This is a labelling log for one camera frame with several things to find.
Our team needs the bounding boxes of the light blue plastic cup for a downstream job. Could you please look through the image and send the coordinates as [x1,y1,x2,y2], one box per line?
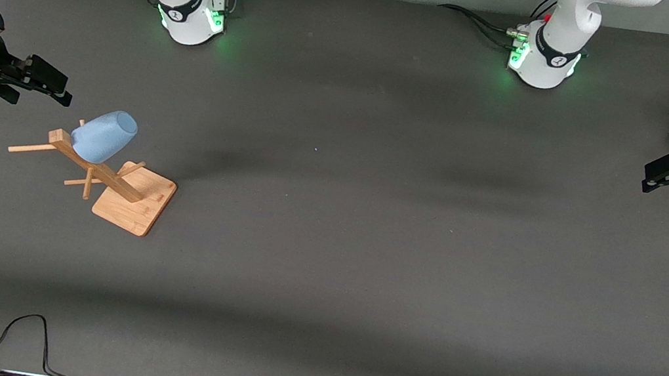
[68,104,141,170]

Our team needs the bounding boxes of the wooden cup rack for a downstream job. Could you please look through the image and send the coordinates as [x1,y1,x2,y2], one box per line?
[0,108,186,241]

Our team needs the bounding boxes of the black looped table cable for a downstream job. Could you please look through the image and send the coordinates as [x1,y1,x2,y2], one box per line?
[0,308,90,376]

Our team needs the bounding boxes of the black left arm base cable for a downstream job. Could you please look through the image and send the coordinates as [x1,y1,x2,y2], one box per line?
[432,0,559,56]

